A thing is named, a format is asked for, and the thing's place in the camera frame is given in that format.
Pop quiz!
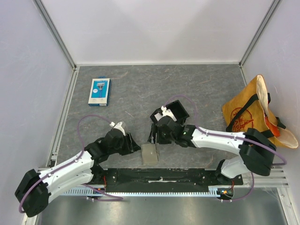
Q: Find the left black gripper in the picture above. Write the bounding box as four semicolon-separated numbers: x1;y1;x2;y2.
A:
109;132;141;156

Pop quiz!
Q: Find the grey card holder wallet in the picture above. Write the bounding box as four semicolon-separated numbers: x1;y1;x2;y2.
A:
141;143;158;165

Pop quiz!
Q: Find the black plastic card box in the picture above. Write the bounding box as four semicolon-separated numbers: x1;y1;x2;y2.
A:
150;100;190;126

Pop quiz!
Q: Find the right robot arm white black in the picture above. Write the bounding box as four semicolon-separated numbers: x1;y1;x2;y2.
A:
150;116;276;185

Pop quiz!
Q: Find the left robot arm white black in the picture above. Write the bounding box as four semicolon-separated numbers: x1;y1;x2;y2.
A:
15;128;141;218

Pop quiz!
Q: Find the white card stack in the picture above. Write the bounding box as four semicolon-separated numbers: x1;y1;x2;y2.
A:
154;112;163;121

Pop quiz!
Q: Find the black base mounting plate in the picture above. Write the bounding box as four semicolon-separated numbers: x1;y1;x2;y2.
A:
89;168;243;193

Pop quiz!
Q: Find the blue razor package box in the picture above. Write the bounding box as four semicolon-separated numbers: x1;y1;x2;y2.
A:
88;77;112;106

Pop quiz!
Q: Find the yellow tote bag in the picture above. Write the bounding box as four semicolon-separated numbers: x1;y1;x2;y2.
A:
222;75;299;149

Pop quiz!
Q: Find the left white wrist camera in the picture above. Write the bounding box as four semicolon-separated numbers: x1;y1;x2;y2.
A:
109;121;126;136

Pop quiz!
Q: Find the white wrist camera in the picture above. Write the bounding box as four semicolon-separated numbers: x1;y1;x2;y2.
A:
109;121;126;136
161;106;177;121

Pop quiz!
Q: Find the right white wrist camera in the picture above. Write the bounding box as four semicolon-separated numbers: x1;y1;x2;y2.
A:
161;106;177;121

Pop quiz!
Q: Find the grey slotted cable duct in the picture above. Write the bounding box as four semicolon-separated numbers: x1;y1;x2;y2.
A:
61;186;232;197

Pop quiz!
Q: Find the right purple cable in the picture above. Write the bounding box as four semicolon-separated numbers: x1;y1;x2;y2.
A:
164;95;288;202

